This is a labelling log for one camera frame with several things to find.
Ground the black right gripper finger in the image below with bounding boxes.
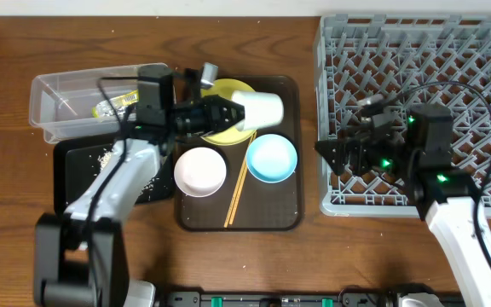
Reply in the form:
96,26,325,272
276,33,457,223
349,139,372,175
315,140,349,176

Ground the small white cup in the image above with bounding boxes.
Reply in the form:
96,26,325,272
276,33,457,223
231,90,284,131

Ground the white bowl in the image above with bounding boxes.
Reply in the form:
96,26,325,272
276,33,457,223
174,147,227,198

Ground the pile of rice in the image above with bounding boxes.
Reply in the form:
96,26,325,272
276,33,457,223
97,149,157,200

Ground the green snack wrapper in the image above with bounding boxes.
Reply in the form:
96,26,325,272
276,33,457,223
92,90,139,118

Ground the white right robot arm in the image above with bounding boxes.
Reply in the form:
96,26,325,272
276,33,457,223
315,105,491,306

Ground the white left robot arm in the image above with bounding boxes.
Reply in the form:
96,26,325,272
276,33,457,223
33,95,251,306

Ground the grey dishwasher rack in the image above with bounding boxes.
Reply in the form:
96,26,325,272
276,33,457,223
313,14,491,218

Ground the black waste tray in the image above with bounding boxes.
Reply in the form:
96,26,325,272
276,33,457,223
53,134,176,216

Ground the clear plastic waste bin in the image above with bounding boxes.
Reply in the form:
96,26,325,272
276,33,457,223
29,64,141,144

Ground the yellow plate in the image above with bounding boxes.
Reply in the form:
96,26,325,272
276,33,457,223
200,78,255,146

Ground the wooden chopstick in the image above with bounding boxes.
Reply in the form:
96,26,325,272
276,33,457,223
223,131,256,229
227,132,258,227

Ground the light blue bowl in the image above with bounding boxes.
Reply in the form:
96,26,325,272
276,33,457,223
245,134,298,183

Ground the dark brown serving tray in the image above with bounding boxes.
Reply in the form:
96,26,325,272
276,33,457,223
174,75,303,232

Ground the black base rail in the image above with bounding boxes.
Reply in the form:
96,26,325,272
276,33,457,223
159,283,459,307

